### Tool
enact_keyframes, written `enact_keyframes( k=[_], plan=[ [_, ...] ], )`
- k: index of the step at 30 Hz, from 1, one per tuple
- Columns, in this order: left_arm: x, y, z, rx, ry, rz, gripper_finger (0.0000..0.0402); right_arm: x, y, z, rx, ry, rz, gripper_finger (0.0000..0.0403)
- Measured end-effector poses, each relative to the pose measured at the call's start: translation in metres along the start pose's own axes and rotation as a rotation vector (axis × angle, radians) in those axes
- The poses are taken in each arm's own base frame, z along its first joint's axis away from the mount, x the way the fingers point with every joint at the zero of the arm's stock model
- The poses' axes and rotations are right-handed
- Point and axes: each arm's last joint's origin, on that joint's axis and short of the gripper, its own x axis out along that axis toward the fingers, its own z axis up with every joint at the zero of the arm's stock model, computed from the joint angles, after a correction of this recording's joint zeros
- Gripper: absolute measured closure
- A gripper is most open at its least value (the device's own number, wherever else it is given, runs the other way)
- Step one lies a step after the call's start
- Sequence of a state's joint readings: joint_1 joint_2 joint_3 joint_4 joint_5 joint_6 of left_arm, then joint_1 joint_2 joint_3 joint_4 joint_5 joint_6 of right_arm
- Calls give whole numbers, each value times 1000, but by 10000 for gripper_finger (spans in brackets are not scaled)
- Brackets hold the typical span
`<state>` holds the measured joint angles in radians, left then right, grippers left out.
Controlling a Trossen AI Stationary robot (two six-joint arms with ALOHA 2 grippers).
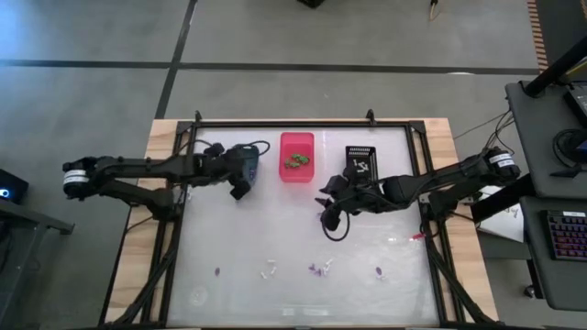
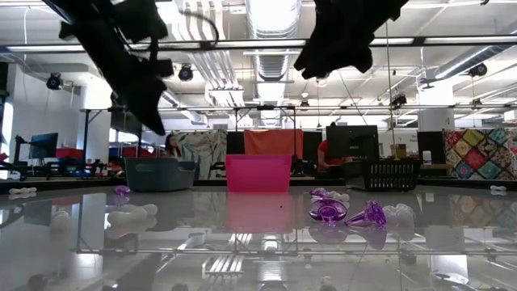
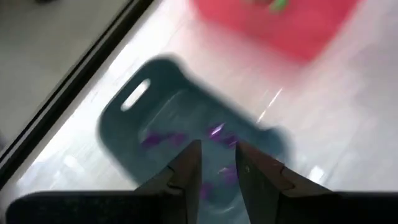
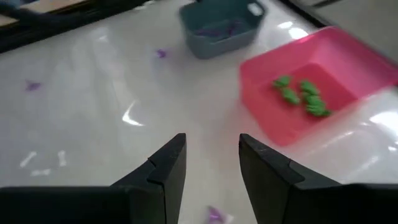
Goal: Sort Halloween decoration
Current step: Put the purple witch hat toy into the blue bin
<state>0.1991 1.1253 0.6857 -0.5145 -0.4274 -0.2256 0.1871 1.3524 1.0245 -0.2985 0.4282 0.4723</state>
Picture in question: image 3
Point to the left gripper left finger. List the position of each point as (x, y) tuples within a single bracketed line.
[(183, 183)]

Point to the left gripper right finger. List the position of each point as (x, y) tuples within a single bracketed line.
[(261, 186)]

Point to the green plastic skeleton hand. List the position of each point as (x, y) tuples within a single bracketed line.
[(278, 4)]

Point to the dark teal plastic bin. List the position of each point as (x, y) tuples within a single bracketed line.
[(130, 130)]

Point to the pink plastic bin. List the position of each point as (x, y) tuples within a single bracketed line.
[(295, 31)]

